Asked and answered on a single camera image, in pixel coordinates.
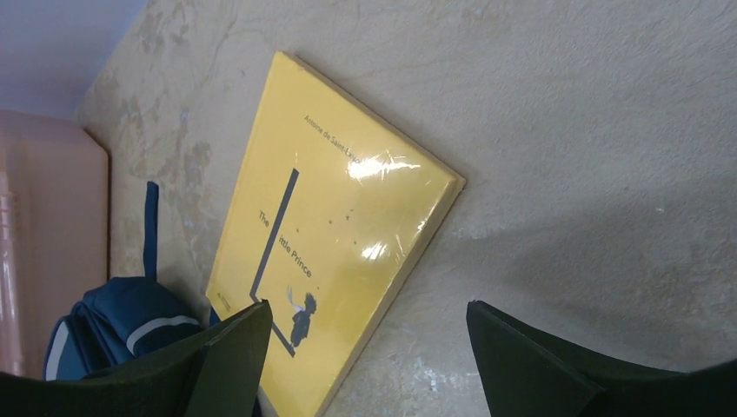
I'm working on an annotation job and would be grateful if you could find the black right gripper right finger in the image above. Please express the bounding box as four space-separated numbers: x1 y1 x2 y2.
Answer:
466 301 736 416

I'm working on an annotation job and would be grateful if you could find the navy blue student backpack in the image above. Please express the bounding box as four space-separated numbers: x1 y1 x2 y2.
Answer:
43 182 205 381

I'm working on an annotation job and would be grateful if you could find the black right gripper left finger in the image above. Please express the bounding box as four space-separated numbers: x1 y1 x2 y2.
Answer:
1 301 272 416

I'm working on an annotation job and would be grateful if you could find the translucent pink storage box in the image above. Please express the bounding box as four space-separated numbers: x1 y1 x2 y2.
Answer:
1 109 110 379

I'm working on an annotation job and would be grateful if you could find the yellow paperback book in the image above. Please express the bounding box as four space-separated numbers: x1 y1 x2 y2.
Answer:
206 51 465 416

